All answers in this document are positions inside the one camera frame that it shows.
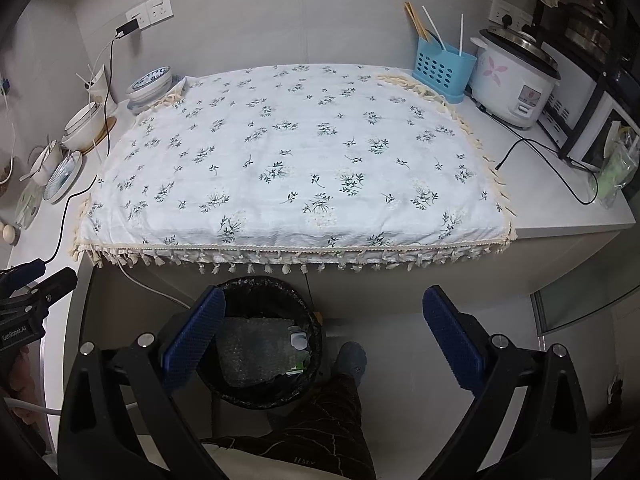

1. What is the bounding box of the black charger cable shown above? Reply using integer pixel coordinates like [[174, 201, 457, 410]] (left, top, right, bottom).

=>
[[44, 37, 119, 267]]

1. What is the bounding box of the small clear bag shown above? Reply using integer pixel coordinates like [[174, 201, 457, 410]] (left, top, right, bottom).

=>
[[15, 181, 44, 231]]

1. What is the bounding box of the clear bag of greens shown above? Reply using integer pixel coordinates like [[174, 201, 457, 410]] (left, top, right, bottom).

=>
[[595, 125, 640, 209]]

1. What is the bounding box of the black trash bin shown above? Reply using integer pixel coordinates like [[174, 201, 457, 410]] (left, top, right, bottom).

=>
[[197, 276, 326, 411]]

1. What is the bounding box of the white bowl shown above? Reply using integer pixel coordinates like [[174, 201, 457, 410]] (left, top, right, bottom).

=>
[[62, 102, 108, 151]]

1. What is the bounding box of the person's grey shoe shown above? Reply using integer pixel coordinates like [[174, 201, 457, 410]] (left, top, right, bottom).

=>
[[332, 341, 368, 382]]

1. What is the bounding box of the white rice cooker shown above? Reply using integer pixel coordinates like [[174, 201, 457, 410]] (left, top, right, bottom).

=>
[[470, 28, 561, 128]]

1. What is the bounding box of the white microwave oven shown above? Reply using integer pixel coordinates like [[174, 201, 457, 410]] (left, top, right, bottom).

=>
[[537, 80, 640, 163]]

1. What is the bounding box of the round wooden board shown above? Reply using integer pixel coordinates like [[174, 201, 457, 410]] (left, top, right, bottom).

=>
[[82, 116, 117, 156]]

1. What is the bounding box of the white spoon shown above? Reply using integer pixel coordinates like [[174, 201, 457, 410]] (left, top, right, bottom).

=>
[[19, 159, 51, 184]]

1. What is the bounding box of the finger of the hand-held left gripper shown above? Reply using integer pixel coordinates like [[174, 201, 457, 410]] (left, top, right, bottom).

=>
[[0, 258, 47, 294], [22, 267, 79, 311]]

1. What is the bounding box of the clear bubble wrap sheet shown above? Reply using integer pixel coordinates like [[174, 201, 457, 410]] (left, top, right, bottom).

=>
[[215, 316, 301, 388]]

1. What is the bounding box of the white cup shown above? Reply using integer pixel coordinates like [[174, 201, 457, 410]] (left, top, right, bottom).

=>
[[30, 141, 64, 186]]

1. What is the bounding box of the white paper box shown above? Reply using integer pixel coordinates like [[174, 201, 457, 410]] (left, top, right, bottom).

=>
[[86, 64, 121, 117]]

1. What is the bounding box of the person's left hand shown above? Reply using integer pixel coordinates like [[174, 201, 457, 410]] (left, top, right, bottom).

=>
[[4, 344, 40, 422]]

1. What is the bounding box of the white floral tablecloth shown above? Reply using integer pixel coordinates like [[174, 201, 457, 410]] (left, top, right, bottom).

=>
[[72, 64, 518, 276]]

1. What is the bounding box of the white wall socket with plug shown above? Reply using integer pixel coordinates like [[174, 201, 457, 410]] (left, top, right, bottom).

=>
[[490, 0, 534, 29]]

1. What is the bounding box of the black charger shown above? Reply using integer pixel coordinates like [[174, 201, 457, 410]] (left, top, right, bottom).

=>
[[114, 18, 141, 41]]

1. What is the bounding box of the blue striped plate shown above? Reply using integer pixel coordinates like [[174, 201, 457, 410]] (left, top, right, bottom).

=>
[[42, 152, 85, 204]]

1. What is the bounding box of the blue patterned bowl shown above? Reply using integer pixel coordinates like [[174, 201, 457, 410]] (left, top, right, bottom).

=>
[[131, 65, 172, 92], [125, 82, 173, 104]]

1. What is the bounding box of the black rice cooker cable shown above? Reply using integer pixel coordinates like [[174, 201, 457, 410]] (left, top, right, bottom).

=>
[[495, 105, 599, 206]]

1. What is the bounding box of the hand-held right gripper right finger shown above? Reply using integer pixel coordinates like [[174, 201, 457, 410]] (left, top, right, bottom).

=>
[[422, 285, 593, 480]]

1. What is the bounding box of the blue patterned plate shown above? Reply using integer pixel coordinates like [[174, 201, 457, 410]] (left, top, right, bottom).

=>
[[126, 75, 182, 112]]

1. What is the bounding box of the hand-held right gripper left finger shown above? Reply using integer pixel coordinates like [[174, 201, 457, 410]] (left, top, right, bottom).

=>
[[55, 284, 227, 480]]

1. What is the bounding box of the wooden chopstick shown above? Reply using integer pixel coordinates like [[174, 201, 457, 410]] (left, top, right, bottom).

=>
[[404, 4, 428, 41], [408, 1, 431, 41]]

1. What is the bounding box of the person's leg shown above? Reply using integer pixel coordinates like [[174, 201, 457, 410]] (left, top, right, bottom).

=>
[[200, 375, 377, 480]]

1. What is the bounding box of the glass door panel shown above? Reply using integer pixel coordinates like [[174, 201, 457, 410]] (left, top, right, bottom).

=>
[[530, 279, 640, 337]]

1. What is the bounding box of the green paper carton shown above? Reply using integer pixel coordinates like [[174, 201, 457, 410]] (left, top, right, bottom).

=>
[[285, 350, 309, 378]]

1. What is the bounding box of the metal pot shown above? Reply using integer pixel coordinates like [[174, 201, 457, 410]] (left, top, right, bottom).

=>
[[564, 2, 617, 52]]

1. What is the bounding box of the blue plastic utensil holder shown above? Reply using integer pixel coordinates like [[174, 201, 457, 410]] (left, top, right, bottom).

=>
[[412, 37, 477, 103]]

